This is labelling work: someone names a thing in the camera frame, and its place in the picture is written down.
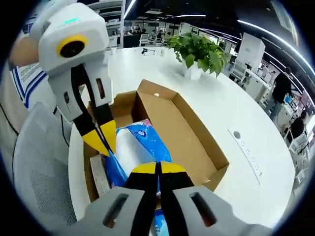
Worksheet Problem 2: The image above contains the grey mesh office chair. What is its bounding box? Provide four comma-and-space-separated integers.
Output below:
12, 102, 86, 227

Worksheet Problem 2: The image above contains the metal storage shelf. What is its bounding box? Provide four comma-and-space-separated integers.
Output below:
94, 0, 125, 47

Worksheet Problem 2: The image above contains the black cable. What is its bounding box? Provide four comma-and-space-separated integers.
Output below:
0, 103, 20, 135

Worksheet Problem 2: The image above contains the small white carton box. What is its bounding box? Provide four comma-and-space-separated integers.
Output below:
89, 154, 112, 199

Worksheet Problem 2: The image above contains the brown cardboard shoe box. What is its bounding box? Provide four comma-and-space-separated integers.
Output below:
83, 79, 230, 205

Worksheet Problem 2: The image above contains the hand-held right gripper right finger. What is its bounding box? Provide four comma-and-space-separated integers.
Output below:
157, 161, 274, 236

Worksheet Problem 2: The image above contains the blue soft tissue pack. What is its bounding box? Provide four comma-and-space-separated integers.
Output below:
105, 118, 173, 236

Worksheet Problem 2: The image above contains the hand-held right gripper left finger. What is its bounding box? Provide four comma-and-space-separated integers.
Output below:
53, 161, 158, 236

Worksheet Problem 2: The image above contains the white table socket plate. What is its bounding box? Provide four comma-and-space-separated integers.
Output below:
227, 127, 263, 185

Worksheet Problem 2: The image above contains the green potted plant white pot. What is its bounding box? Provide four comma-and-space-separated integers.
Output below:
165, 31, 228, 81

